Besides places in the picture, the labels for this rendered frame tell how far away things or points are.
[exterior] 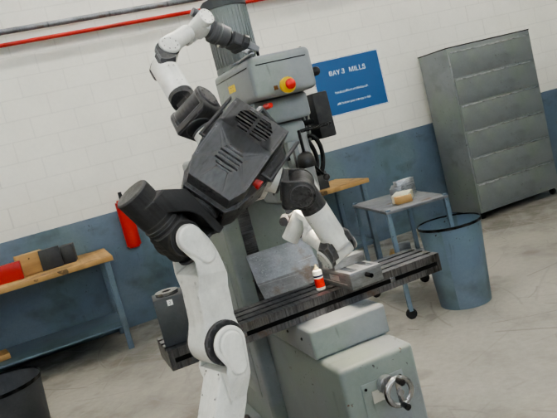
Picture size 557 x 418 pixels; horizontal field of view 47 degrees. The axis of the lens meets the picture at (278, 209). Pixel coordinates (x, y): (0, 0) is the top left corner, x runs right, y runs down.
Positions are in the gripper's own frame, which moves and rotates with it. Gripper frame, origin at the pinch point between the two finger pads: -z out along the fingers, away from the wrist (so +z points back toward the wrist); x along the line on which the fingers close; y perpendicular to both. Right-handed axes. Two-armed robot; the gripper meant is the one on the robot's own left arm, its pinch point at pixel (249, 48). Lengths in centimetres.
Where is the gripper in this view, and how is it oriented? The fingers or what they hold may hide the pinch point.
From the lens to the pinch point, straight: 263.7
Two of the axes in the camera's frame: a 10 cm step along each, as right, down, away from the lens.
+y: 1.9, -9.7, 1.7
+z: -8.1, -2.5, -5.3
